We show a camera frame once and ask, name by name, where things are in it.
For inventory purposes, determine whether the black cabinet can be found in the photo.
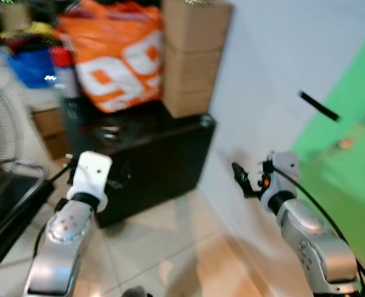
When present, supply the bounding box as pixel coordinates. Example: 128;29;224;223
60;99;217;228

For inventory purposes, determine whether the green backdrop cloth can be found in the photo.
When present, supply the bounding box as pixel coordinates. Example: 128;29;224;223
290;25;365;274

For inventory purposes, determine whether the orange tagged key bunch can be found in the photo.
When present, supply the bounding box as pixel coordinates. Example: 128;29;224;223
324;123;365;160

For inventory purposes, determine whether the large brown cardboard box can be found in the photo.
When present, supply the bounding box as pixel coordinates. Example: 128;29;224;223
161;0;234;55

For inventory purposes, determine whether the dark robot foot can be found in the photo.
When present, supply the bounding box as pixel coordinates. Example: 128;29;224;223
121;286;147;297

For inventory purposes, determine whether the orange white plastic bag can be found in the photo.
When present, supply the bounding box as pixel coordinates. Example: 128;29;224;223
54;0;169;114

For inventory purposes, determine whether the brown wooden drawer unit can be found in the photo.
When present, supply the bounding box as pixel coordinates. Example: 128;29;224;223
30;106;69;160

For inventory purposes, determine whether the red capped canister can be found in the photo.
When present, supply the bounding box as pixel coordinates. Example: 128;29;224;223
49;45;79;101

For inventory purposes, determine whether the blue bag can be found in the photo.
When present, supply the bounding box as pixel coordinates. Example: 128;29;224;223
8;48;57;89

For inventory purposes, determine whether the black metal framed cart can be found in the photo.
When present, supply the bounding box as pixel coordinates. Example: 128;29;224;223
0;158;55;276

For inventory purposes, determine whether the white floor fan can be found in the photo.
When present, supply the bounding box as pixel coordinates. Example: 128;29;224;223
0;73;26;166

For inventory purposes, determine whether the yellow red clutter pile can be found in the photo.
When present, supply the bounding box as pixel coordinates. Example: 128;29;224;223
0;21;62;55

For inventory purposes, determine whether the small tan cardboard box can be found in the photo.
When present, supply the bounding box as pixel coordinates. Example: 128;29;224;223
0;2;32;32

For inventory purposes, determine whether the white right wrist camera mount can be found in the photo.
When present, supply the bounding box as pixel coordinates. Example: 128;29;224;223
268;152;299;187

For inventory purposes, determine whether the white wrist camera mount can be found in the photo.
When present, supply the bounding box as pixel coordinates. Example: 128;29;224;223
268;152;299;187
67;151;113;200

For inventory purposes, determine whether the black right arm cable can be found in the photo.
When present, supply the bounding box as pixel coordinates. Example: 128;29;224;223
272;167;365;297

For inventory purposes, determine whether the black wall hook bar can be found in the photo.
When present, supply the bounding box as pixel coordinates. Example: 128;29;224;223
298;91;340;122

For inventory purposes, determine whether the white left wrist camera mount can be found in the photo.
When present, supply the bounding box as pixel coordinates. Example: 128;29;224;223
67;151;113;200

